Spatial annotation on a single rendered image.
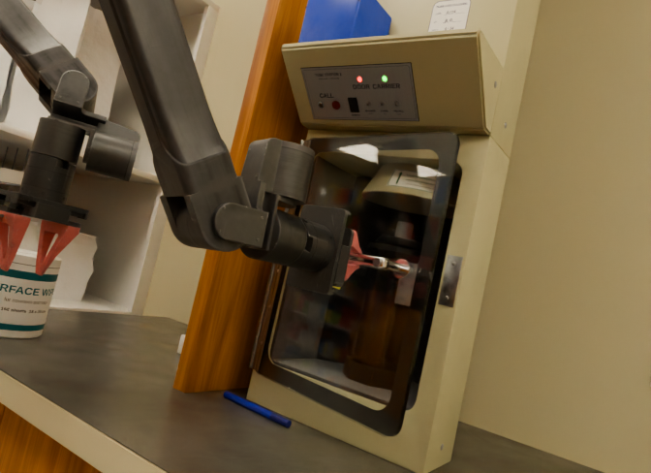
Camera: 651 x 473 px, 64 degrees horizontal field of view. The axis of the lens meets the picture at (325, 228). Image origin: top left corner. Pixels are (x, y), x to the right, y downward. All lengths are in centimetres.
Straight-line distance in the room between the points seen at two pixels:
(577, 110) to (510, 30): 43
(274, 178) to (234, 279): 38
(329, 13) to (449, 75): 22
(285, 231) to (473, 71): 34
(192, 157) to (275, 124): 47
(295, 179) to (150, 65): 18
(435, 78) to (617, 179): 54
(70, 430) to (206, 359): 25
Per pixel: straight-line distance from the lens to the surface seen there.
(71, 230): 78
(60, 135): 77
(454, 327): 75
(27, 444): 88
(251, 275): 93
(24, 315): 108
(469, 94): 74
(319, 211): 63
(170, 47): 50
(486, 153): 77
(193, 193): 48
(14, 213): 76
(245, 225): 50
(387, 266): 66
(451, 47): 73
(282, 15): 97
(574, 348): 114
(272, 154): 54
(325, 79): 84
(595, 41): 130
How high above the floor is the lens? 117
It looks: 5 degrees up
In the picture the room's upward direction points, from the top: 13 degrees clockwise
